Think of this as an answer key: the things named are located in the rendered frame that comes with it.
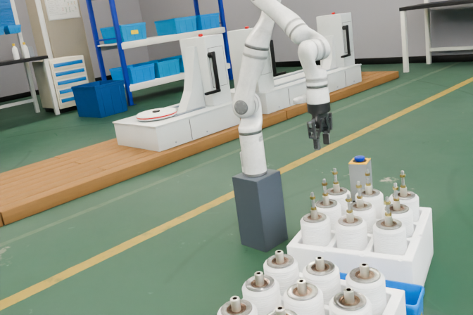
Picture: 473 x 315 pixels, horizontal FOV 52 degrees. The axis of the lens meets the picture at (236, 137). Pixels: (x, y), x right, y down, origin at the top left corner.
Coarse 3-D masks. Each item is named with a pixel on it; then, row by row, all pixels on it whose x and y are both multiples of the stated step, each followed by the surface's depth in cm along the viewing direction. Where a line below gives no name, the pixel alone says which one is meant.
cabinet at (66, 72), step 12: (48, 60) 622; (60, 60) 629; (72, 60) 638; (36, 72) 657; (60, 72) 627; (72, 72) 639; (84, 72) 652; (60, 84) 629; (72, 84) 642; (48, 96) 650; (60, 96) 631; (72, 96) 643; (48, 108) 665; (60, 108) 634; (72, 108) 649
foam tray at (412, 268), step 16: (416, 224) 161; (368, 240) 158; (416, 240) 150; (432, 240) 174; (304, 256) 156; (336, 256) 150; (352, 256) 148; (368, 256) 145; (384, 256) 144; (400, 256) 143; (416, 256) 145; (432, 256) 174; (384, 272) 144; (400, 272) 142; (416, 272) 145
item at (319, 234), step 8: (304, 224) 157; (312, 224) 156; (320, 224) 155; (328, 224) 157; (304, 232) 158; (312, 232) 156; (320, 232) 156; (328, 232) 157; (304, 240) 159; (312, 240) 157; (320, 240) 156; (328, 240) 158
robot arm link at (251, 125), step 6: (258, 96) 190; (258, 102) 188; (258, 108) 190; (258, 114) 191; (246, 120) 192; (252, 120) 191; (258, 120) 190; (240, 126) 191; (246, 126) 189; (252, 126) 188; (258, 126) 189; (240, 132) 189; (246, 132) 187; (252, 132) 187; (258, 132) 189
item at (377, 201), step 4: (380, 192) 173; (356, 196) 173; (376, 196) 170; (380, 196) 170; (364, 200) 170; (368, 200) 169; (372, 200) 169; (376, 200) 169; (380, 200) 170; (372, 204) 169; (376, 204) 170; (380, 204) 170; (376, 208) 170; (380, 208) 171; (376, 212) 170; (380, 212) 171; (376, 216) 171; (380, 216) 171
